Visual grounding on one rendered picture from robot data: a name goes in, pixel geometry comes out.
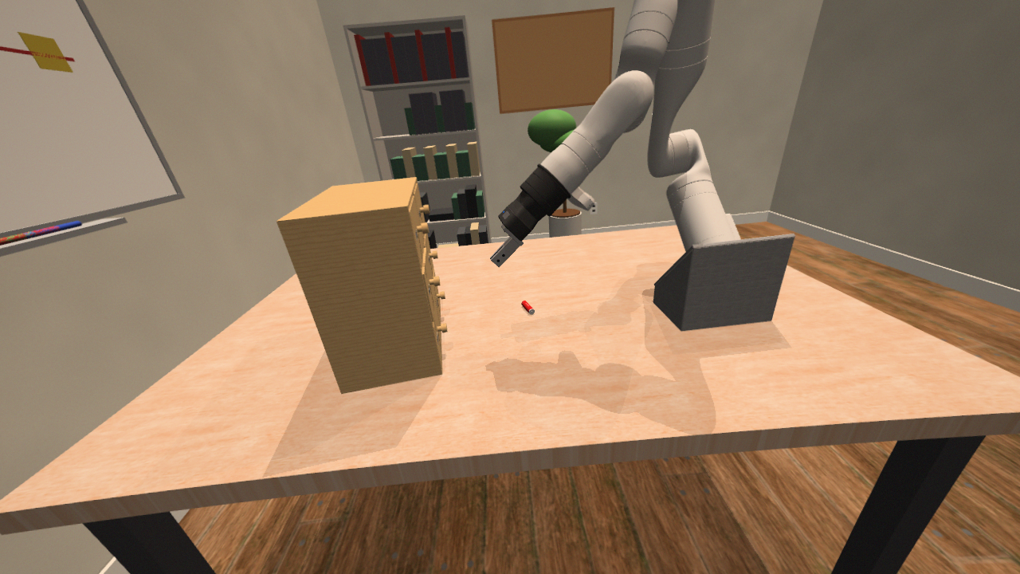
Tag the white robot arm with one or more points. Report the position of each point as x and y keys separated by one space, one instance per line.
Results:
x=696 y=206

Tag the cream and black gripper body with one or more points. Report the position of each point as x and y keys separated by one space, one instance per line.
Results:
x=557 y=178

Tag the small wooden chest of drawers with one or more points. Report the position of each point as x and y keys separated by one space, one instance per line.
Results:
x=355 y=255

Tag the brown wooden drawer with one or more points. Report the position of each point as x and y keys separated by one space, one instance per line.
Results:
x=437 y=329
x=429 y=282
x=419 y=206
x=437 y=299
x=417 y=229
x=430 y=255

